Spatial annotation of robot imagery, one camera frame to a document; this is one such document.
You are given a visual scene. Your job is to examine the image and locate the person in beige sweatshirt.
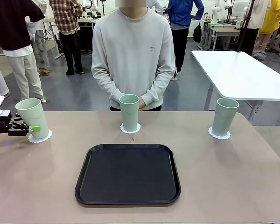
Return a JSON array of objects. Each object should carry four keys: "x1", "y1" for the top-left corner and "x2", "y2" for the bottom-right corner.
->
[{"x1": 91, "y1": 0, "x2": 177, "y2": 112}]

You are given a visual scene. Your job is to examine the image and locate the black tripod pole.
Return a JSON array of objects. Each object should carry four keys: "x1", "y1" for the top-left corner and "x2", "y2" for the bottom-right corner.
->
[{"x1": 235, "y1": 0, "x2": 256, "y2": 53}]

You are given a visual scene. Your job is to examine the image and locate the white side table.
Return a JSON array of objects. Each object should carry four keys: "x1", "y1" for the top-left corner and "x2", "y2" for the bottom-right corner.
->
[{"x1": 191, "y1": 50, "x2": 280, "y2": 122}]

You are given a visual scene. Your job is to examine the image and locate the bystander in plaid shirt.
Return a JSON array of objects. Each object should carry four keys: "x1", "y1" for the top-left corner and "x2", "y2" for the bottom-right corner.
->
[{"x1": 49, "y1": 0, "x2": 84, "y2": 76}]

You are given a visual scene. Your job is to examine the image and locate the bystander in blue jacket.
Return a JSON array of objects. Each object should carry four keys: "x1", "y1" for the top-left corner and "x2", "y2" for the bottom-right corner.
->
[{"x1": 167, "y1": 0, "x2": 205, "y2": 81}]

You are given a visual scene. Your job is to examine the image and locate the white scalloped paper coaster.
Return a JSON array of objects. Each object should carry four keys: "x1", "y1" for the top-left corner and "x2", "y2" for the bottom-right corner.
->
[
  {"x1": 208, "y1": 126, "x2": 231, "y2": 140},
  {"x1": 28, "y1": 129, "x2": 54, "y2": 144},
  {"x1": 120, "y1": 123, "x2": 141, "y2": 134}
]

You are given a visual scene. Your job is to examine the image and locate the bystander in grey patterned trousers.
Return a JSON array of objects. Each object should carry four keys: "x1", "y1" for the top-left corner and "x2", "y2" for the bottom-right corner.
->
[{"x1": 32, "y1": 30, "x2": 51, "y2": 76}]

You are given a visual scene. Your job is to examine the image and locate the person's left forearm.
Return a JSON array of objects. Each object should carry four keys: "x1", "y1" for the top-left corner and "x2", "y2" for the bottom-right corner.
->
[{"x1": 140, "y1": 69, "x2": 177, "y2": 110}]

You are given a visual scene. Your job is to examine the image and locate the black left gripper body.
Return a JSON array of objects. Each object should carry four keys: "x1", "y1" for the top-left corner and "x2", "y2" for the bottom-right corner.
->
[{"x1": 0, "y1": 111, "x2": 13, "y2": 137}]

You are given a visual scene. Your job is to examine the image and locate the person's right forearm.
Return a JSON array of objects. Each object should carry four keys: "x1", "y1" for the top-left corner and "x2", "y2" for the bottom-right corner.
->
[{"x1": 91, "y1": 69, "x2": 122, "y2": 109}]

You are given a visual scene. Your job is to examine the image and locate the grey workbench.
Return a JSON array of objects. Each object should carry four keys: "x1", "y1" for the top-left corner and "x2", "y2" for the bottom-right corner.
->
[{"x1": 200, "y1": 20, "x2": 242, "y2": 51}]

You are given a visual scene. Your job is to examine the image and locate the bystander in cream jacket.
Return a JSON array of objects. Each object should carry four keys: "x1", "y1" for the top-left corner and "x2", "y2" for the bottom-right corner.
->
[{"x1": 238, "y1": 0, "x2": 271, "y2": 56}]

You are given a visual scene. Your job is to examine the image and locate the black plastic serving tray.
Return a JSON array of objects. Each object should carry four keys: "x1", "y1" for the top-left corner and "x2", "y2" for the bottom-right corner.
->
[{"x1": 75, "y1": 143, "x2": 182, "y2": 206}]

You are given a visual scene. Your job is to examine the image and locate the bystander in yellow coat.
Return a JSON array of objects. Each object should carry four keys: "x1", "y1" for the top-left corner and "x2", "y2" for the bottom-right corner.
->
[{"x1": 254, "y1": 0, "x2": 280, "y2": 51}]

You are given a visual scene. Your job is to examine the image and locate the bystander in black top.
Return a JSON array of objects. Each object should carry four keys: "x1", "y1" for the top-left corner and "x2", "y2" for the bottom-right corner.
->
[{"x1": 0, "y1": 0, "x2": 47, "y2": 104}]

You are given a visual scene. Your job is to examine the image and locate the black backpack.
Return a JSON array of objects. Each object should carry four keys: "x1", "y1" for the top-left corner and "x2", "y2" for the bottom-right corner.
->
[{"x1": 193, "y1": 23, "x2": 203, "y2": 44}]

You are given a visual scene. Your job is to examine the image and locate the grey cloth pile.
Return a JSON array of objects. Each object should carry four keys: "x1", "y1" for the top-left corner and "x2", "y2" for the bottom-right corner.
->
[{"x1": 252, "y1": 49, "x2": 266, "y2": 62}]

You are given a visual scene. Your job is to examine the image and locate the pale green plastic cup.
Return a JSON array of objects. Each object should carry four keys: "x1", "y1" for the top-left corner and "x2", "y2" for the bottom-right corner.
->
[
  {"x1": 211, "y1": 97, "x2": 240, "y2": 137},
  {"x1": 15, "y1": 98, "x2": 49, "y2": 139},
  {"x1": 119, "y1": 94, "x2": 140, "y2": 132}
]

